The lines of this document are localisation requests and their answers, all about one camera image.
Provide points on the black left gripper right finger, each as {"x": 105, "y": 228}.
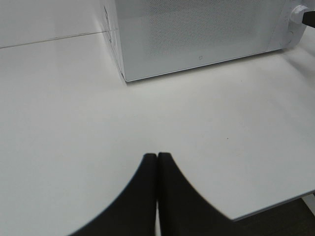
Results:
{"x": 182, "y": 210}

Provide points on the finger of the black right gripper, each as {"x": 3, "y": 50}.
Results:
{"x": 309, "y": 18}

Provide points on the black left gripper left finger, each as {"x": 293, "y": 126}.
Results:
{"x": 133, "y": 212}

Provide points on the round white door button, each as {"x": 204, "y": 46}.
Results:
{"x": 289, "y": 37}

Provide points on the white microwave oven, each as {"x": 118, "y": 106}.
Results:
{"x": 197, "y": 37}

